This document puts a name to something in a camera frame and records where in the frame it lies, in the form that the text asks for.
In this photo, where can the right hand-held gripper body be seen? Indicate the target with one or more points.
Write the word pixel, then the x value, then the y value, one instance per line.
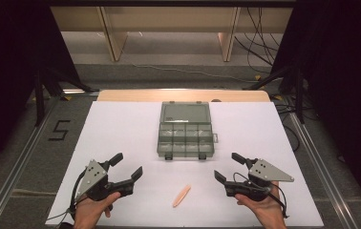
pixel 266 173

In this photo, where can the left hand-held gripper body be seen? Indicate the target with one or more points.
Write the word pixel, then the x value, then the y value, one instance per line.
pixel 92 178

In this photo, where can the small tan wooden piece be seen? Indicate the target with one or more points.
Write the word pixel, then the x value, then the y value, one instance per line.
pixel 181 196

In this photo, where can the clear grey compartment box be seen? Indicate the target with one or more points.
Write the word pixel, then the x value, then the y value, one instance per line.
pixel 185 133

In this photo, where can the person's left hand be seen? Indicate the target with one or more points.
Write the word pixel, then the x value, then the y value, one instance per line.
pixel 89 211

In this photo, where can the person's right hand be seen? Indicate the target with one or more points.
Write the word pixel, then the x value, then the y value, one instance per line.
pixel 266 211

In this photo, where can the white table mat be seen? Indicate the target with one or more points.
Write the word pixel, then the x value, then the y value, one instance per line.
pixel 121 127

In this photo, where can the black metal stand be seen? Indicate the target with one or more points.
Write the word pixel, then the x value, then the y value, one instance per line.
pixel 40 95
pixel 298 92

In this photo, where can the black curtain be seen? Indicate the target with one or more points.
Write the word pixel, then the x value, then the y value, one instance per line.
pixel 344 79
pixel 10 63

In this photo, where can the beige wooden desk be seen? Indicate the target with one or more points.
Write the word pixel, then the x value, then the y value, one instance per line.
pixel 175 19

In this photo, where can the aluminium floor rail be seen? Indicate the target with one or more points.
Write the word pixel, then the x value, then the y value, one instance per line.
pixel 322 171
pixel 19 165

